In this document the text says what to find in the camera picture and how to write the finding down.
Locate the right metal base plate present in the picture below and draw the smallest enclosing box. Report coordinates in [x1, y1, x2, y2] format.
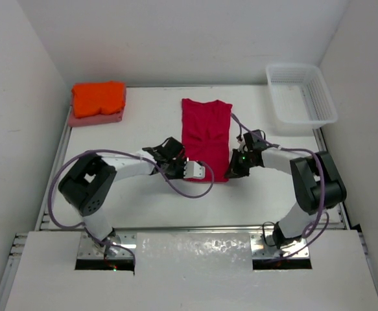
[250, 231, 310, 260]

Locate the orange t shirt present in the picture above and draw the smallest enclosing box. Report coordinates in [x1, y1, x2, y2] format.
[71, 81, 126, 119]

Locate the white plastic basket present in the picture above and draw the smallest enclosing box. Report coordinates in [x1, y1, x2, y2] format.
[266, 63, 338, 135]

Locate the black thin cable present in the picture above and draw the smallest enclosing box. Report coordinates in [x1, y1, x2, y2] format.
[261, 220, 279, 247]

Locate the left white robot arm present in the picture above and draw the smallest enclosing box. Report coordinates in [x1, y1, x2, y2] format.
[58, 137, 189, 245]

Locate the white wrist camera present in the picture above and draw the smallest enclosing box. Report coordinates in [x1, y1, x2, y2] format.
[237, 144, 248, 154]
[183, 161, 206, 179]

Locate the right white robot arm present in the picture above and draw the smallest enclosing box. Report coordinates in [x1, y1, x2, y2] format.
[224, 130, 347, 249]

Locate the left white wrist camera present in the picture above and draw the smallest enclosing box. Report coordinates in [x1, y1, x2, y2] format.
[183, 161, 206, 179]

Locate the magenta t shirt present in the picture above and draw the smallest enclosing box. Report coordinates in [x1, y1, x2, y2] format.
[182, 98, 232, 183]

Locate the white foam front board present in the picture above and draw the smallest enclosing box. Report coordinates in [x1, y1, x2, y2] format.
[6, 231, 378, 310]

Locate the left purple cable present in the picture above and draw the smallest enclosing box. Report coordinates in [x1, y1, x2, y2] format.
[47, 148, 215, 263]

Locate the salmon pink t shirt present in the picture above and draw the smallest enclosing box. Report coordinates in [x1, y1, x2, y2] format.
[67, 110, 124, 128]

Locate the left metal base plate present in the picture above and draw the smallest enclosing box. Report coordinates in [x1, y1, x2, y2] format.
[77, 233, 136, 260]

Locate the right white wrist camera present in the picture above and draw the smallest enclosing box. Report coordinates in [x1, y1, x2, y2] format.
[237, 144, 248, 154]

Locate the metal base plate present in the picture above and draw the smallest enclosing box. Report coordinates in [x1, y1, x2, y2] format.
[250, 231, 310, 260]
[77, 233, 136, 260]

